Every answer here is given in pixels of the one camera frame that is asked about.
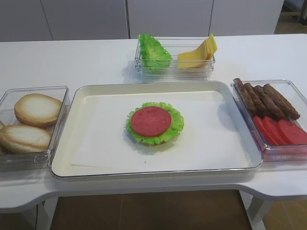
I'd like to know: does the brown meat patty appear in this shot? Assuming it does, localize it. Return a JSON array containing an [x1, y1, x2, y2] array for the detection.
[[244, 83, 270, 118], [234, 78, 257, 116], [263, 84, 300, 120], [254, 85, 287, 121]]

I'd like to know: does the green lettuce leaf on bun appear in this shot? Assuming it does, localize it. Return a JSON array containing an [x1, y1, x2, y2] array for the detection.
[[126, 102, 184, 145]]

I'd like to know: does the clear lettuce cheese container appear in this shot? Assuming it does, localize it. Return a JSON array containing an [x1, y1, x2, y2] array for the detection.
[[135, 37, 215, 82]]

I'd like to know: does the green lettuce leaf stack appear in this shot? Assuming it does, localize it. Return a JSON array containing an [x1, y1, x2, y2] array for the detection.
[[139, 33, 172, 74]]

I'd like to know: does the yellow cheese slice stack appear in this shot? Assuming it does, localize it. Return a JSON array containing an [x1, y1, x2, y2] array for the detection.
[[177, 34, 218, 69]]

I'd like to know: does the red tomato slice on burger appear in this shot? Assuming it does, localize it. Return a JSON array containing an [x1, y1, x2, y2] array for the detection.
[[131, 106, 172, 137]]

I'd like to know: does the white rectangular serving tray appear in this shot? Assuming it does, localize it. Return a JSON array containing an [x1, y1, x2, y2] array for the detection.
[[51, 81, 262, 180]]

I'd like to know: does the upper toasted bun half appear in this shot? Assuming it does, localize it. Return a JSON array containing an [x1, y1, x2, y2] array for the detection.
[[14, 93, 62, 128]]

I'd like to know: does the toasted bun half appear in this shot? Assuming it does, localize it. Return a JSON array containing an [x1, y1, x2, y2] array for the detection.
[[0, 121, 6, 155], [0, 124, 51, 153], [14, 93, 62, 128]]

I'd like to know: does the red tomato slice left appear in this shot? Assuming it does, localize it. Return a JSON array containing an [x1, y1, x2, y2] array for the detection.
[[253, 115, 279, 146]]

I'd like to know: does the red tomato slice middle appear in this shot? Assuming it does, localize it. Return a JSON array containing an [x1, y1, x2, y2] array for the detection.
[[262, 116, 291, 145]]

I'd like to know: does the clear bun container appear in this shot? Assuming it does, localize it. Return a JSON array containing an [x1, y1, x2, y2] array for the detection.
[[0, 86, 70, 172]]

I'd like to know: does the clear patty tomato container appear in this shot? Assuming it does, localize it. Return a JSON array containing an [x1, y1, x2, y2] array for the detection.
[[231, 80, 307, 161]]

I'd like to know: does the white table leg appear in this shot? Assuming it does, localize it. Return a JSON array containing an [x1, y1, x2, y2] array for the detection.
[[240, 191, 273, 230]]

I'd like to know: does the lower toasted bun half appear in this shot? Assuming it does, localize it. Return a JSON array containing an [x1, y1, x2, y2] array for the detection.
[[0, 124, 51, 153]]

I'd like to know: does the red tomato slice right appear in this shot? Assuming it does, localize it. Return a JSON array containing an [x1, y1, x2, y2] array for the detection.
[[277, 120, 307, 145]]

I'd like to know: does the leftmost toasted bun half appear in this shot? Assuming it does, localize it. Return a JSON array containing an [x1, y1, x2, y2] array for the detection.
[[0, 121, 6, 155]]

